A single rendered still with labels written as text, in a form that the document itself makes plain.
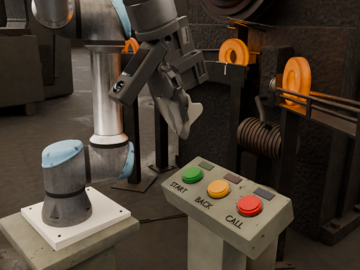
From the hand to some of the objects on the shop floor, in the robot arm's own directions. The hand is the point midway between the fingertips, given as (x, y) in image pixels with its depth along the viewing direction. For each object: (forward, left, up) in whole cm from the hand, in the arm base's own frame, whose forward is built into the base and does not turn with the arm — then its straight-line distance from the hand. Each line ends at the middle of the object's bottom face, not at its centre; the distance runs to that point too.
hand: (179, 134), depth 63 cm
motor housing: (+66, +29, -66) cm, 98 cm away
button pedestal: (+6, -6, -70) cm, 70 cm away
